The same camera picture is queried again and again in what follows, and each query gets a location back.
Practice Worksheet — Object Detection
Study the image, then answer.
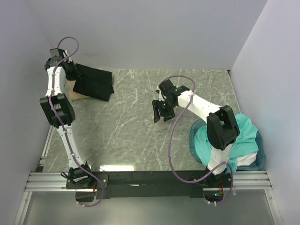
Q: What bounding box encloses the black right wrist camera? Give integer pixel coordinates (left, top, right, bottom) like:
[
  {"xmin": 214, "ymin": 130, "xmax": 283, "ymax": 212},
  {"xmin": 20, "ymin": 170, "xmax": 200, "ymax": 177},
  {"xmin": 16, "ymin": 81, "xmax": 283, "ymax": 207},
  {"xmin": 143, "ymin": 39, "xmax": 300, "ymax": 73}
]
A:
[{"xmin": 158, "ymin": 79, "xmax": 190, "ymax": 98}]

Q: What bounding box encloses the white t-shirt in basket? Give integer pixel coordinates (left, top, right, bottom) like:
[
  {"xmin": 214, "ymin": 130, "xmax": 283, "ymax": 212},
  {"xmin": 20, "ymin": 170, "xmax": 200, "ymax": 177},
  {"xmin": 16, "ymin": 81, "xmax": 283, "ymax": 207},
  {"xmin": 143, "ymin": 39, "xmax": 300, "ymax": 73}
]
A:
[{"xmin": 237, "ymin": 152, "xmax": 257, "ymax": 166}]

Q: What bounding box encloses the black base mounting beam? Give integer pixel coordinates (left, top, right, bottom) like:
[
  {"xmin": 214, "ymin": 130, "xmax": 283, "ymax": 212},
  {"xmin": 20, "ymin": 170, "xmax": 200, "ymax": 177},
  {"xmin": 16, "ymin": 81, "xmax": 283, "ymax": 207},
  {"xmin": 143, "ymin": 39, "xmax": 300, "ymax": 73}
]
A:
[{"xmin": 66, "ymin": 171, "xmax": 231, "ymax": 202}]

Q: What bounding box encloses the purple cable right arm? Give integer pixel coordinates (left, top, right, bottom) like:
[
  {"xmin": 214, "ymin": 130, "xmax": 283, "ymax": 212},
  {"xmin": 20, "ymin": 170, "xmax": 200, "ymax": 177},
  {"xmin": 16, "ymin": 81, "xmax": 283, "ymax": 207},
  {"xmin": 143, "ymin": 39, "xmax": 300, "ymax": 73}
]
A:
[{"xmin": 158, "ymin": 75, "xmax": 235, "ymax": 207}]

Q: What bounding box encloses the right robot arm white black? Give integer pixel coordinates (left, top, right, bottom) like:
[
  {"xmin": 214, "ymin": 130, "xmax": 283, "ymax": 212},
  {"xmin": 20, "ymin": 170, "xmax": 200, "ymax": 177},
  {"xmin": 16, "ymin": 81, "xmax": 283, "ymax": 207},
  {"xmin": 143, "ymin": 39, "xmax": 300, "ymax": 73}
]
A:
[{"xmin": 152, "ymin": 88, "xmax": 240, "ymax": 187}]

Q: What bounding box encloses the blue plastic laundry basket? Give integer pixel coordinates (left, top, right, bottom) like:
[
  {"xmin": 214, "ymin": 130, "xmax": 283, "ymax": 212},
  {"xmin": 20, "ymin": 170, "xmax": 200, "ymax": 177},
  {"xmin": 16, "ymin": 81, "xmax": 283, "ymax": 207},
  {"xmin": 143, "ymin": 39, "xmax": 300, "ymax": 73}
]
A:
[{"xmin": 189, "ymin": 119, "xmax": 266, "ymax": 171}]

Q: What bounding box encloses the aluminium rail frame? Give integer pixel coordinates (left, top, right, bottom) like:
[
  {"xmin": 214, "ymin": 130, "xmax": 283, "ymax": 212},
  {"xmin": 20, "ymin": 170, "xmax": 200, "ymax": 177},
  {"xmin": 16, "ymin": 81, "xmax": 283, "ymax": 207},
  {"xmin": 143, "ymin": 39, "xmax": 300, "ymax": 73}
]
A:
[{"xmin": 24, "ymin": 171, "xmax": 272, "ymax": 192}]

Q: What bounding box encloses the teal t-shirt in basket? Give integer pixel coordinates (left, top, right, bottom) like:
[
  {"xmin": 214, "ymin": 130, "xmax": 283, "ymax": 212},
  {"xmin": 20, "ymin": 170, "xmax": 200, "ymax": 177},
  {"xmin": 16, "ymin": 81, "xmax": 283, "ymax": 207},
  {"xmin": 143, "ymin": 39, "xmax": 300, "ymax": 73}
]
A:
[{"xmin": 191, "ymin": 114, "xmax": 259, "ymax": 171}]

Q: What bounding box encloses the folded tan t-shirt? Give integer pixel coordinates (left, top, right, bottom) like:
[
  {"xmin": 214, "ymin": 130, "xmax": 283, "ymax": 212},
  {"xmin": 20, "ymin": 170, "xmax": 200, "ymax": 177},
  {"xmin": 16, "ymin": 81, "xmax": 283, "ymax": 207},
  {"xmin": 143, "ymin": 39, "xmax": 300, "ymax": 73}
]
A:
[{"xmin": 67, "ymin": 67, "xmax": 106, "ymax": 101}]

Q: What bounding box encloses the black t-shirt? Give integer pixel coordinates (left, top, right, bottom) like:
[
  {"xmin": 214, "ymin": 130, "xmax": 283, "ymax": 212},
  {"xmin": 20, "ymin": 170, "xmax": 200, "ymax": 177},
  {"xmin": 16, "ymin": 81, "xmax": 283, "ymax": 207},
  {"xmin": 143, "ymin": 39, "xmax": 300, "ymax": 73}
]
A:
[{"xmin": 72, "ymin": 62, "xmax": 115, "ymax": 102}]

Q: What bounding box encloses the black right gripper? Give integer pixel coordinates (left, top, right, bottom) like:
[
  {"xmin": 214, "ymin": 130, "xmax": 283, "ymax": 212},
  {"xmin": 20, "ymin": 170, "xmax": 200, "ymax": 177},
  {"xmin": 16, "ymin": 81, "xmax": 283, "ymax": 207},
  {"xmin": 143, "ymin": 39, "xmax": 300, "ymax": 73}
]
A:
[{"xmin": 152, "ymin": 99, "xmax": 176, "ymax": 124}]

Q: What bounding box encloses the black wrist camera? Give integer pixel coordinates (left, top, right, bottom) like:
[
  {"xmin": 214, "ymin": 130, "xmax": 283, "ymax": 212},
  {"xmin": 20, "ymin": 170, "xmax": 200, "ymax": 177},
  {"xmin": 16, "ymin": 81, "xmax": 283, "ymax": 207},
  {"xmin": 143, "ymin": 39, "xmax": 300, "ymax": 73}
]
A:
[
  {"xmin": 44, "ymin": 48, "xmax": 69, "ymax": 70},
  {"xmin": 158, "ymin": 79, "xmax": 190, "ymax": 98}
]

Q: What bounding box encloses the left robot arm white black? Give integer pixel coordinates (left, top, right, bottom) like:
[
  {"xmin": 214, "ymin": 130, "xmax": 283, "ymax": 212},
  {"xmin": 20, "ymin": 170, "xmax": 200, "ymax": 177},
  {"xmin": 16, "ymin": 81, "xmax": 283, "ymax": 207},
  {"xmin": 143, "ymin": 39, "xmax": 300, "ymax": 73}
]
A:
[{"xmin": 39, "ymin": 66, "xmax": 94, "ymax": 188}]

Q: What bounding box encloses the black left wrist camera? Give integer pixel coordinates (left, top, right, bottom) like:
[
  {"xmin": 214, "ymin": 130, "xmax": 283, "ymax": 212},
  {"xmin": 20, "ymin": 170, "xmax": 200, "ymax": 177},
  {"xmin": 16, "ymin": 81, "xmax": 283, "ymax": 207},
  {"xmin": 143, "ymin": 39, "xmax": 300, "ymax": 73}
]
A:
[{"xmin": 44, "ymin": 48, "xmax": 69, "ymax": 70}]

